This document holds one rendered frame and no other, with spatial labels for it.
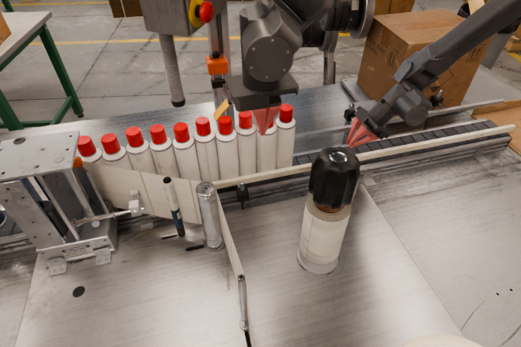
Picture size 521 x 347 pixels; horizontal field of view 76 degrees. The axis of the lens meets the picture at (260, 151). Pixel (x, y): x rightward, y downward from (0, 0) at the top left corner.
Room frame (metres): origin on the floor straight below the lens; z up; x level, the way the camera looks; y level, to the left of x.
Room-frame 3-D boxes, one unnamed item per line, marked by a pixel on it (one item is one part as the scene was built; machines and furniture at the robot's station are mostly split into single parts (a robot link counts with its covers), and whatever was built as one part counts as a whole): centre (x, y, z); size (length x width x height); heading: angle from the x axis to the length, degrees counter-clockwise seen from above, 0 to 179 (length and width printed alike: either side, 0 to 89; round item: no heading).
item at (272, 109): (0.45, 0.01, 1.23); 0.07 x 0.07 x 0.09; 16
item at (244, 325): (0.25, 0.03, 0.97); 0.02 x 0.02 x 0.19
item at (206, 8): (0.63, 0.10, 1.33); 0.04 x 0.03 x 0.04; 160
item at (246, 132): (0.65, 0.04, 0.98); 0.05 x 0.05 x 0.20
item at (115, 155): (0.56, 0.33, 0.98); 0.05 x 0.05 x 0.20
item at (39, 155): (0.44, 0.40, 1.14); 0.14 x 0.11 x 0.01; 105
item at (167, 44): (0.70, 0.20, 1.18); 0.04 x 0.04 x 0.21
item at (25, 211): (0.45, 0.41, 1.01); 0.14 x 0.13 x 0.26; 105
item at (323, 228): (0.40, -0.13, 1.03); 0.09 x 0.09 x 0.30
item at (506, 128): (0.69, -0.27, 0.91); 1.07 x 0.01 x 0.02; 105
